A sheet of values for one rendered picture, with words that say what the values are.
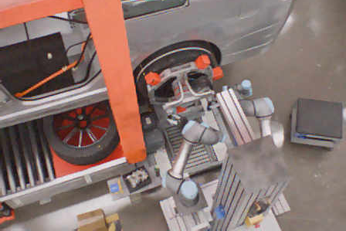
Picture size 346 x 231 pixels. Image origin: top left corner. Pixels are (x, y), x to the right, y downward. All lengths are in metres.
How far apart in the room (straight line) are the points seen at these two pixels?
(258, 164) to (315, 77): 2.77
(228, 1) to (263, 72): 1.75
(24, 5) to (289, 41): 3.64
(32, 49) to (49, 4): 2.23
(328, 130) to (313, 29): 1.34
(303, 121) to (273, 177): 2.08
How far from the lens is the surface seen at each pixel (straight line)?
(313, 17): 5.59
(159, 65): 3.76
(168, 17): 3.39
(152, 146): 4.31
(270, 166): 2.54
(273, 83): 5.07
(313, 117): 4.61
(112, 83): 2.81
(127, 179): 4.01
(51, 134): 4.33
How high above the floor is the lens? 4.39
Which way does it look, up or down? 64 degrees down
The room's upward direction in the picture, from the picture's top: 1 degrees counter-clockwise
